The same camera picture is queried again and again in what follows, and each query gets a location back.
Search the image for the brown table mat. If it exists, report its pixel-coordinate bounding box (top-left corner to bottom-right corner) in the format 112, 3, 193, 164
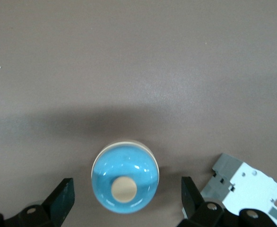
0, 0, 277, 227

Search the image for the blue bell with beige knob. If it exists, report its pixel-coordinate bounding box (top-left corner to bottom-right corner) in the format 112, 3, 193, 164
91, 140, 160, 215

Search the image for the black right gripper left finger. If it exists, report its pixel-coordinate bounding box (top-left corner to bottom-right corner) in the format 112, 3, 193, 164
0, 177, 74, 227

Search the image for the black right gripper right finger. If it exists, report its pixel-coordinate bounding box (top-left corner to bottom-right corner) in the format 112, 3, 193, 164
178, 176, 277, 227

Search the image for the white circuit breaker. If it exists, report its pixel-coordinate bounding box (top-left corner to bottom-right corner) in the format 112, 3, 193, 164
182, 153, 277, 224

